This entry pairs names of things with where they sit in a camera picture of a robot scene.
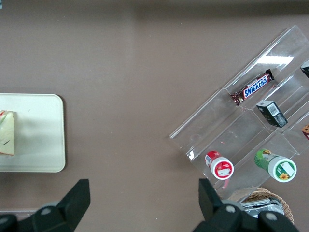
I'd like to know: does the clear acrylic stepped shelf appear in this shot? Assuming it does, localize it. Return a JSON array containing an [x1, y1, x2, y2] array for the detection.
[[169, 25, 309, 202]]

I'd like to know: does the cream plastic tray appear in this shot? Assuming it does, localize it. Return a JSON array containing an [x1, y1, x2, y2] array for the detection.
[[0, 93, 67, 173]]

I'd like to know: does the chocolate cookie box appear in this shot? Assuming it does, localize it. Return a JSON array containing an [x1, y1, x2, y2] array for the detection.
[[301, 123, 309, 141]]

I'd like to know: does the green label white-cap bottle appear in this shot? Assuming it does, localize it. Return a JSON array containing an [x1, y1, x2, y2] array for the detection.
[[253, 148, 298, 183]]

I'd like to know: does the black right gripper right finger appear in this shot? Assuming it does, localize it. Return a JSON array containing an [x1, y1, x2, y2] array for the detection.
[[193, 178, 262, 232]]

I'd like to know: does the light wicker basket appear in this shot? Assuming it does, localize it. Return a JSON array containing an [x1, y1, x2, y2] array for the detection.
[[227, 187, 295, 226]]

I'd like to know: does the triangle sandwich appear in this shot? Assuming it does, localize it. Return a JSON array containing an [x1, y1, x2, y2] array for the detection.
[[0, 110, 18, 157]]

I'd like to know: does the Snickers chocolate bar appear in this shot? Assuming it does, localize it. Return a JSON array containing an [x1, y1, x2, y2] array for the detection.
[[229, 69, 276, 107]]

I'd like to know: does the small black box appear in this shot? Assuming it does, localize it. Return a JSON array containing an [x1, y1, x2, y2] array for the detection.
[[255, 100, 289, 129]]

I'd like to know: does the dark small packet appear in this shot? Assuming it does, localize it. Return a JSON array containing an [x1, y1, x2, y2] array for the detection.
[[300, 60, 309, 79]]

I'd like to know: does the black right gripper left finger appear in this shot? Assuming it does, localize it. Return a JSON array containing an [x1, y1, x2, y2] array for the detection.
[[18, 178, 91, 232]]

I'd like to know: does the aluminium foil container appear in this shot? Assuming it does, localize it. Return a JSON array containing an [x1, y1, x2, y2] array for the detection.
[[239, 196, 285, 216]]

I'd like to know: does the red label white-cap bottle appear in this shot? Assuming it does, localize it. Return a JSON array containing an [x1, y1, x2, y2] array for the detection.
[[204, 150, 235, 180]]

